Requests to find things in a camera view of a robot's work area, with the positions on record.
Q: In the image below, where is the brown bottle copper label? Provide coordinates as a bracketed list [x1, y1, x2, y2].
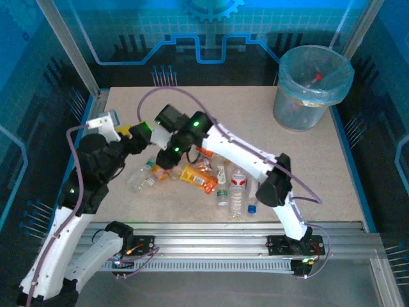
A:
[190, 157, 212, 173]

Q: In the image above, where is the clear bottle with white cap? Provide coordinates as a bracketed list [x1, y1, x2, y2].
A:
[126, 161, 155, 193]

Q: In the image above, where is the yellow orange juice bottle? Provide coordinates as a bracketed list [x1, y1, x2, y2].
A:
[178, 162, 219, 196]

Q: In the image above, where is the small orange plastic bottle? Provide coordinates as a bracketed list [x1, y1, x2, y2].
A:
[151, 162, 171, 182]

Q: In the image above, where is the water bottle red white label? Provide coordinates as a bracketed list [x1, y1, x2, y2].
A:
[229, 165, 249, 219]

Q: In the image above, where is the clear bottle green label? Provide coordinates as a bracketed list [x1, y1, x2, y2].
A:
[215, 164, 230, 207]

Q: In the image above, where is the clear bottle blue cap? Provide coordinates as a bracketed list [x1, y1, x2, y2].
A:
[245, 178, 261, 214]

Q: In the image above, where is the translucent grey plastic bin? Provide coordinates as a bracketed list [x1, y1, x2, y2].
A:
[272, 44, 355, 132]

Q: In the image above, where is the blue plastic bin liner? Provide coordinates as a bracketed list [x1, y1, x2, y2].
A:
[277, 44, 355, 108]

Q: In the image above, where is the blue table edge trim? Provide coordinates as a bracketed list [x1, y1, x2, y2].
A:
[330, 105, 378, 233]
[52, 94, 96, 233]

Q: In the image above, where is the black control box with lights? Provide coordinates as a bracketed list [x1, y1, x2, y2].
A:
[292, 255, 316, 278]
[110, 254, 135, 278]

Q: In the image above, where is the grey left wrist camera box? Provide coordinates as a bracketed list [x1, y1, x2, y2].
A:
[85, 109, 121, 142]

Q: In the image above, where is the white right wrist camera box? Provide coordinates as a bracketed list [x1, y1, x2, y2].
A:
[150, 127, 175, 152]

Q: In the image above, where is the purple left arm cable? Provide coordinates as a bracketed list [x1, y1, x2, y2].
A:
[25, 124, 160, 307]

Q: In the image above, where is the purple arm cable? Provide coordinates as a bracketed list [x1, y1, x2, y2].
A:
[136, 86, 333, 279]
[25, 124, 160, 307]

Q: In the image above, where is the aluminium table side rail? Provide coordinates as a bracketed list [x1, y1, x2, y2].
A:
[83, 89, 110, 113]

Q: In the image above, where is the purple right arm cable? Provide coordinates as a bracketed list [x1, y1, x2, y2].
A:
[136, 86, 333, 279]

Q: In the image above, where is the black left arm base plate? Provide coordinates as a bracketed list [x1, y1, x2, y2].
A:
[126, 235, 157, 256]

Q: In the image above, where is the aluminium frame post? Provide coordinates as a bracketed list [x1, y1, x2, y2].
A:
[340, 0, 386, 61]
[34, 0, 102, 98]

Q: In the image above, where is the grey slotted cable duct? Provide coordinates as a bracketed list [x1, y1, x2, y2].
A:
[102, 258, 297, 273]

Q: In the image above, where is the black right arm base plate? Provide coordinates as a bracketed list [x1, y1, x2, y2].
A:
[266, 235, 326, 256]

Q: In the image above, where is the aluminium lower frame bar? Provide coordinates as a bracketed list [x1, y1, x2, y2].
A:
[370, 255, 405, 307]

